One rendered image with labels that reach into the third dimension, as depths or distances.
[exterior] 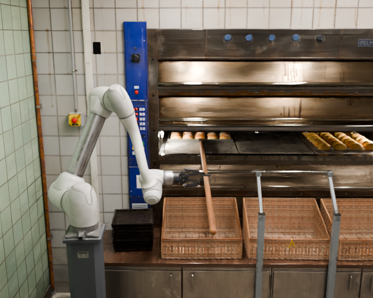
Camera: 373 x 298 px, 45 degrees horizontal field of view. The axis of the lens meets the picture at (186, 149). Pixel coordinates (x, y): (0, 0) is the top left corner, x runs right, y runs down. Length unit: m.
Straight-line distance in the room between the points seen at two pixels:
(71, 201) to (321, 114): 1.90
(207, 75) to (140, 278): 1.50
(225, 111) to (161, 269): 1.21
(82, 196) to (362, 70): 2.15
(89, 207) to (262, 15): 1.78
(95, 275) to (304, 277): 1.42
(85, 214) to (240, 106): 1.46
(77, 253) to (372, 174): 2.26
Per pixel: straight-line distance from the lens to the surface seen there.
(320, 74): 3.41
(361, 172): 3.68
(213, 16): 3.28
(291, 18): 3.35
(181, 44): 3.30
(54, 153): 3.55
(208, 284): 3.20
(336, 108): 3.49
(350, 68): 3.49
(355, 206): 3.68
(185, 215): 3.48
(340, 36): 3.45
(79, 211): 2.48
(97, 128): 2.67
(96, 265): 2.60
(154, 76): 3.31
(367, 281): 3.39
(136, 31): 3.27
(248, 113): 3.34
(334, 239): 3.11
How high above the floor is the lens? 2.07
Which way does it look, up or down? 14 degrees down
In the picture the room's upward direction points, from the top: straight up
